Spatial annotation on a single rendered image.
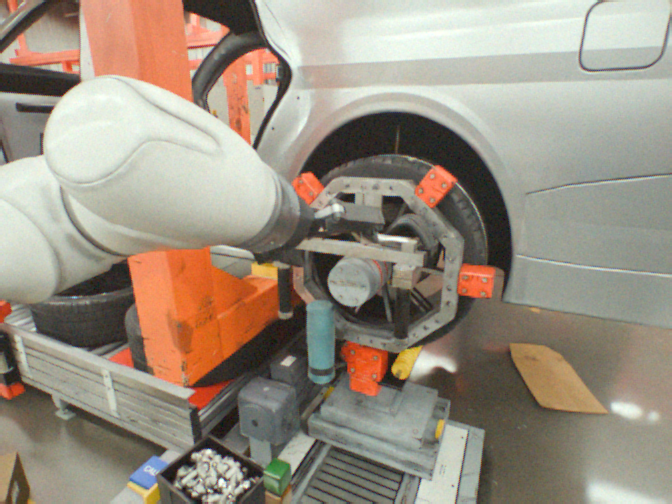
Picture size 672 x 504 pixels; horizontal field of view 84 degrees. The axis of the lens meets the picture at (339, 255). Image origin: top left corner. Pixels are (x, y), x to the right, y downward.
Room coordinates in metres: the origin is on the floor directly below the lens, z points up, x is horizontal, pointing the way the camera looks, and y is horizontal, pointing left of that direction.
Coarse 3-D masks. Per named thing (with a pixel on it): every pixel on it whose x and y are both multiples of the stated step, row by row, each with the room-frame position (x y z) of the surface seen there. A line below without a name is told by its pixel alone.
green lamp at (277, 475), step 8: (272, 464) 0.54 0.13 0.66; (280, 464) 0.54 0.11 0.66; (288, 464) 0.54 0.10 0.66; (264, 472) 0.53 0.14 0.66; (272, 472) 0.53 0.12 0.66; (280, 472) 0.53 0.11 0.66; (288, 472) 0.54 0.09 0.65; (264, 480) 0.53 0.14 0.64; (272, 480) 0.52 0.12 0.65; (280, 480) 0.51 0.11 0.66; (288, 480) 0.53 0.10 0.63; (272, 488) 0.52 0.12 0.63; (280, 488) 0.51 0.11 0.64
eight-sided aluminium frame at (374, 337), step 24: (336, 192) 1.13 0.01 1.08; (384, 192) 1.07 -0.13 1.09; (408, 192) 1.03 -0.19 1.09; (432, 216) 1.01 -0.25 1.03; (456, 240) 0.98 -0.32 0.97; (456, 264) 0.98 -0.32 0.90; (312, 288) 1.22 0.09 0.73; (456, 288) 0.97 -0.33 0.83; (336, 312) 1.18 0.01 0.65; (432, 312) 1.04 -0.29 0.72; (336, 336) 1.13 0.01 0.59; (360, 336) 1.09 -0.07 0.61; (384, 336) 1.08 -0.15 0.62
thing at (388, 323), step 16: (400, 208) 1.15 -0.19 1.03; (320, 256) 1.31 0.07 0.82; (336, 256) 1.41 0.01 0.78; (320, 272) 1.28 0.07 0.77; (432, 272) 1.11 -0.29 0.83; (320, 288) 1.25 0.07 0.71; (384, 288) 1.17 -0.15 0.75; (336, 304) 1.23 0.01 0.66; (368, 304) 1.31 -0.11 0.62; (384, 304) 1.33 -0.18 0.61; (416, 304) 1.12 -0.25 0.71; (432, 304) 1.15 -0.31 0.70; (352, 320) 1.20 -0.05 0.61; (368, 320) 1.19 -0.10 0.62; (384, 320) 1.20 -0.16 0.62; (416, 320) 1.10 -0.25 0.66
